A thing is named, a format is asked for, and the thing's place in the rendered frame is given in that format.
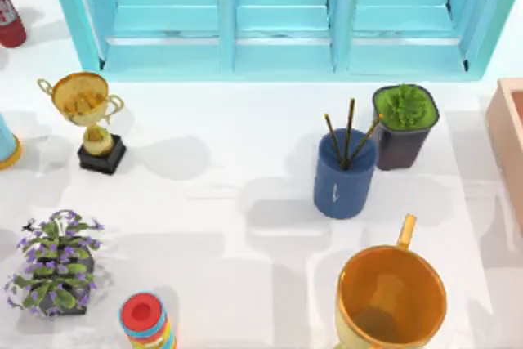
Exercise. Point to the red bottle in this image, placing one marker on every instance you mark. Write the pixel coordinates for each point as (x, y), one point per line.
(9, 22)

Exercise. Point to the light blue cup yellow rim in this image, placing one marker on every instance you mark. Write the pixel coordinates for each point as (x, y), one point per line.
(5, 144)

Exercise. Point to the purple flower plant pot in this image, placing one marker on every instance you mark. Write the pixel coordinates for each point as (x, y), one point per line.
(55, 267)

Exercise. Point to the light blue rack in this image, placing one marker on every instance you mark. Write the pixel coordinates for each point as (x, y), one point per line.
(282, 18)

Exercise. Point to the small gold trophy black base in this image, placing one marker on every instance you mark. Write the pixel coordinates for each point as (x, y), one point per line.
(88, 108)

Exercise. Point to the salmon-coloured box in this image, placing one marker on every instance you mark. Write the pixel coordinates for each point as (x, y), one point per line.
(508, 132)

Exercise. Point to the green plant in dark pot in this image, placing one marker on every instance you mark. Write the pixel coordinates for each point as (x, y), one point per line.
(402, 128)

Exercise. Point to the large gold trophy cup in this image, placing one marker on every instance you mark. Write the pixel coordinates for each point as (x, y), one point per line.
(390, 300)

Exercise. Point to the stack of coloured rings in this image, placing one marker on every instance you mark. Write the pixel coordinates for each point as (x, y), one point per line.
(147, 324)

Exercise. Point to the blue pot with sticks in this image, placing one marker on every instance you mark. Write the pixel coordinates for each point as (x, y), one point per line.
(343, 189)

